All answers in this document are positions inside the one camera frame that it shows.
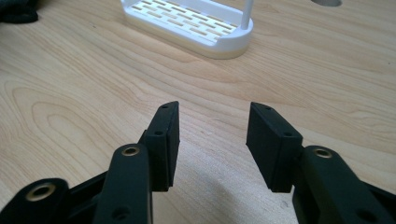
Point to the white towel rack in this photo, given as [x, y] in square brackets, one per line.
[190, 21]

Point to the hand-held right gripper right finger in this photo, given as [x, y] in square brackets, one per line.
[271, 149]

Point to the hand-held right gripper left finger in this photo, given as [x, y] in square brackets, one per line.
[163, 149]

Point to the round dark table grommet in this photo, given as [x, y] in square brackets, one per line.
[327, 2]

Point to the dark grey towel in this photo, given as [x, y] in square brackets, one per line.
[17, 11]

